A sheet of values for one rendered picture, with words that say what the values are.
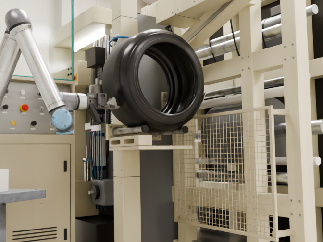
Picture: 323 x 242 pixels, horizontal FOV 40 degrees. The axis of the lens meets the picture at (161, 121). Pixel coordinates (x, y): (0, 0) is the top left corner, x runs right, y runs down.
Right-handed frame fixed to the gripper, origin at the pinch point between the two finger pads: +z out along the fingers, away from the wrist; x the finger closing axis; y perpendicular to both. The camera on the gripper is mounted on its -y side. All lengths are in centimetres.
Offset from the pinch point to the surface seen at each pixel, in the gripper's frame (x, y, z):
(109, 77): 2.6, 17.5, -3.6
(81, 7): 391, 199, 147
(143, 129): -8.6, -12.3, 11.2
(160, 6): 21, 72, 44
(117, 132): 20.2, -12.7, 10.2
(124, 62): -9.4, 24.0, -0.9
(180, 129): -6.7, -12.0, 38.2
